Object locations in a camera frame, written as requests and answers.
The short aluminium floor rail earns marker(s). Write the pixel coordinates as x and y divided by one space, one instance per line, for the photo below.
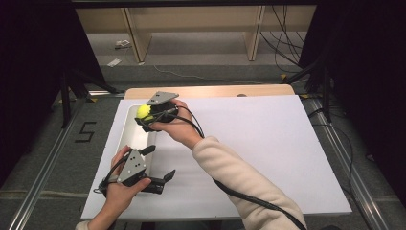
105 93

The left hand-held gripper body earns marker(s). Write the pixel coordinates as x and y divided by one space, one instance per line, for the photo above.
131 166

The yellow tennis ball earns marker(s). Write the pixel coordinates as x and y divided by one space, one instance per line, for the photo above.
143 110

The dark curtain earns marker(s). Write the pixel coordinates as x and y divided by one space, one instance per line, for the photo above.
370 80
28 80

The white paper scrap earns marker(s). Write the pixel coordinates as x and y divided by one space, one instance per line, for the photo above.
114 62

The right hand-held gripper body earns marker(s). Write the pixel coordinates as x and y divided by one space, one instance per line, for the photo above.
162 98

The person's right hand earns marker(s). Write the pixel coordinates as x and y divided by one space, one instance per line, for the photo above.
182 129

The light wooden table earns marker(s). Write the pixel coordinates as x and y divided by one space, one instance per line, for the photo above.
207 92

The small white floor device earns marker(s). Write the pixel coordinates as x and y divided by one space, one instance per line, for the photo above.
122 43

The white board mat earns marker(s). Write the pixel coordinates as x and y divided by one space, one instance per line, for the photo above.
255 143

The black metal stand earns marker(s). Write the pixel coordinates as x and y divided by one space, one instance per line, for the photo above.
325 96
66 102

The white rectangular plastic bin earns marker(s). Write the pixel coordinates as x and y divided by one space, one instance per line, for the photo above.
135 139

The beige wooden desk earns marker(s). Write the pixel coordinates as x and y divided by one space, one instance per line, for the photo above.
191 19

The person's left hand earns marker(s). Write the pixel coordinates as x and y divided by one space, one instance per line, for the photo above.
119 193

